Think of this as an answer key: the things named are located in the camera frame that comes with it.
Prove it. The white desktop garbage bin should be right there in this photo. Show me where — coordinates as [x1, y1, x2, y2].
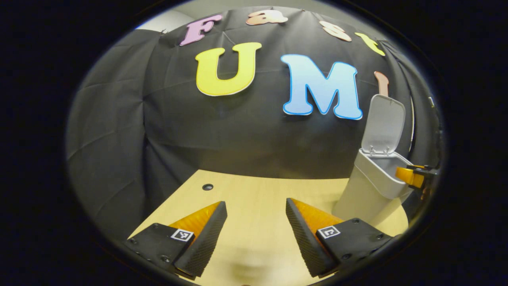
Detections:
[333, 94, 415, 227]

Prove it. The wooden desktop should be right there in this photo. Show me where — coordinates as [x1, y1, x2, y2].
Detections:
[129, 170, 409, 286]

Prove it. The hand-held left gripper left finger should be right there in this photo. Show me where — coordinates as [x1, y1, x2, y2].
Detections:
[124, 201, 228, 278]

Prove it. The black backdrop cloth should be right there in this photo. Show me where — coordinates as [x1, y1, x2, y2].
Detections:
[65, 6, 443, 243]

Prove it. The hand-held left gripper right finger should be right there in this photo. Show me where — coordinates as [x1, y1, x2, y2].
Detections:
[285, 198, 397, 278]

